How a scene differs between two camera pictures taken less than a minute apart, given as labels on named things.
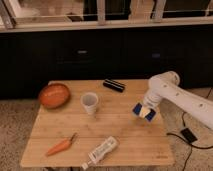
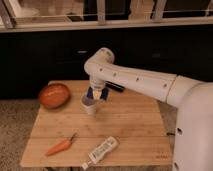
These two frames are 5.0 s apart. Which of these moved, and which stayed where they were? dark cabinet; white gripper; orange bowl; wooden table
Moved: white gripper
Stayed: wooden table; orange bowl; dark cabinet
